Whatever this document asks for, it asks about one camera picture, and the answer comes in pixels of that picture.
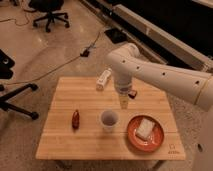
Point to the brown chocolate bar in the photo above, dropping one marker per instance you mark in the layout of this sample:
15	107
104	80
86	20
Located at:
132	94

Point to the black chair base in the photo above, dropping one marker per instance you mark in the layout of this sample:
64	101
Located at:
10	101

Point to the black floor plate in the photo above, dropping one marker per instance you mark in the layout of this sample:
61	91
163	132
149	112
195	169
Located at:
115	35

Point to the wooden table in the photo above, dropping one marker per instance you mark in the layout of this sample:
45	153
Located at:
59	141

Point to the grey translucent gripper body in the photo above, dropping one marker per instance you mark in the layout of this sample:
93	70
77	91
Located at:
122	84

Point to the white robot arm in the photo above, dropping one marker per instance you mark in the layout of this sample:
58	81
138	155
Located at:
195	87

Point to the orange ceramic bowl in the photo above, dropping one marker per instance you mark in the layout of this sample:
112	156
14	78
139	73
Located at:
153	142

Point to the grey long rail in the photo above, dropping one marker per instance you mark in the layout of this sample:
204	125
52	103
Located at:
175	46

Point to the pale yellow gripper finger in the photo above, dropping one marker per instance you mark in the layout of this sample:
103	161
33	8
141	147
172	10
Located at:
123	101

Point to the white plastic bottle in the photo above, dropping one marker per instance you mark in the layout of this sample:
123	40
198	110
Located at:
103	79

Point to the white sponge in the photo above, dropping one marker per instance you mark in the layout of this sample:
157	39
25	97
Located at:
145	128

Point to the black office chair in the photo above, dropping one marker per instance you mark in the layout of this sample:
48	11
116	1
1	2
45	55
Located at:
51	10

